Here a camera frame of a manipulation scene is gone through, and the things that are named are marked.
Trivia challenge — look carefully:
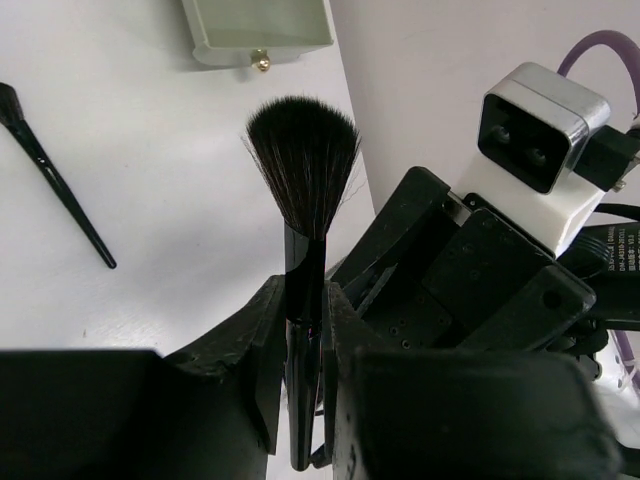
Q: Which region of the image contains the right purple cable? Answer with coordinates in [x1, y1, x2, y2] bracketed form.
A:
[555, 29, 640, 391]

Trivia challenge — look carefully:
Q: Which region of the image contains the black round makeup brush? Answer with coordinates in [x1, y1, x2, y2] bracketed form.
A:
[1, 83, 117, 269]

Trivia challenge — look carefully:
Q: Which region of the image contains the black fan makeup brush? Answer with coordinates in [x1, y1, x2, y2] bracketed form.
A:
[246, 95, 360, 471]

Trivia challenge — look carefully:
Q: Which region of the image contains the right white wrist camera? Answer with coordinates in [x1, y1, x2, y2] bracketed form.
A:
[454, 62, 611, 256]

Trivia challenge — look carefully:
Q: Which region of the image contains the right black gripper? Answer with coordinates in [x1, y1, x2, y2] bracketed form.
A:
[331, 167, 596, 351]

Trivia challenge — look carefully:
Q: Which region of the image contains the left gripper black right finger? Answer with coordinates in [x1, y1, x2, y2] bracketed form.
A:
[324, 283, 620, 479]

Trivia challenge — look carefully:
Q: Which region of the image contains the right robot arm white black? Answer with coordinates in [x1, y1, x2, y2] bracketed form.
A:
[311, 167, 639, 479]

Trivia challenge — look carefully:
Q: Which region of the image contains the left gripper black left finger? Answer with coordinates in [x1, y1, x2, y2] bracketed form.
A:
[1, 276, 285, 479]

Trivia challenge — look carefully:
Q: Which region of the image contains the round cream drawer organizer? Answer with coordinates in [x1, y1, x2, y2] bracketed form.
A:
[182, 0, 333, 71]

